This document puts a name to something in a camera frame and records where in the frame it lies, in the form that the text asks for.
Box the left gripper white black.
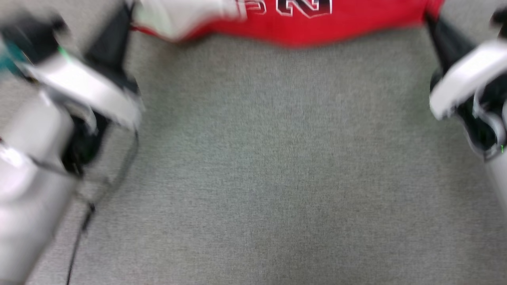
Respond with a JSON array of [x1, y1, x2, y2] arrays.
[[20, 3, 144, 177]]

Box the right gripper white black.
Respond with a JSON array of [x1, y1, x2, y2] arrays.
[[425, 13, 507, 160]]

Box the red basketball jersey white sleeves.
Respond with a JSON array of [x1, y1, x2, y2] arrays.
[[130, 0, 446, 49]]

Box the grey fabric sofa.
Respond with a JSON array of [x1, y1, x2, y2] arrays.
[[0, 0, 507, 285]]

